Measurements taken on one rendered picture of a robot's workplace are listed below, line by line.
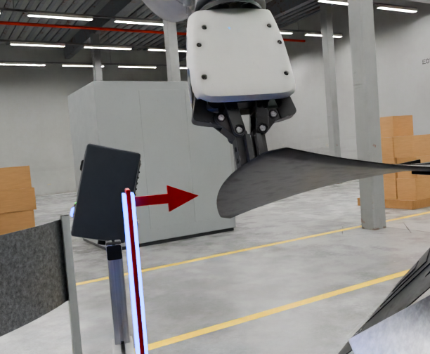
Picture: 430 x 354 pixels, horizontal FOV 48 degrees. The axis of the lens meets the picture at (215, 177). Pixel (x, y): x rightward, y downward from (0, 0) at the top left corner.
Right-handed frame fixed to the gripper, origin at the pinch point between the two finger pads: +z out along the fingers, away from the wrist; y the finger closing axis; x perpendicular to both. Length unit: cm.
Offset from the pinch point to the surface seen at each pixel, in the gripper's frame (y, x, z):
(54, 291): -41, 198, -1
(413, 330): 14.3, 2.3, 18.6
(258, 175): -1.0, -4.2, 2.8
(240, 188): -1.5, 0.6, 2.8
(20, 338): -82, 341, 20
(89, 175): -17, 53, -15
